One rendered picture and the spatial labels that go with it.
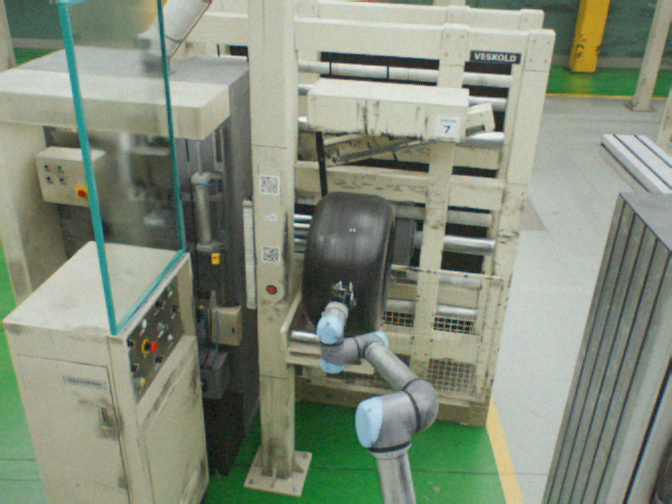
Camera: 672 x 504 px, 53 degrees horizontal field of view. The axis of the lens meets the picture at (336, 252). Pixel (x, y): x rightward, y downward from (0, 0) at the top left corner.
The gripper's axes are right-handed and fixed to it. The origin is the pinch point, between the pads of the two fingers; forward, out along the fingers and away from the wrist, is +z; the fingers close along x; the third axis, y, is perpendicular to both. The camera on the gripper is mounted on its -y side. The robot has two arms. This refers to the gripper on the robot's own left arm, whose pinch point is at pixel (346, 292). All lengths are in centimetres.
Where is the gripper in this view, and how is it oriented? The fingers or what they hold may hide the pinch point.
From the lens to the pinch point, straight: 238.5
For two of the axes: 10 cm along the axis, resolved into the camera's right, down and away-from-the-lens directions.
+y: 0.5, -9.3, -3.7
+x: -9.8, -1.1, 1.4
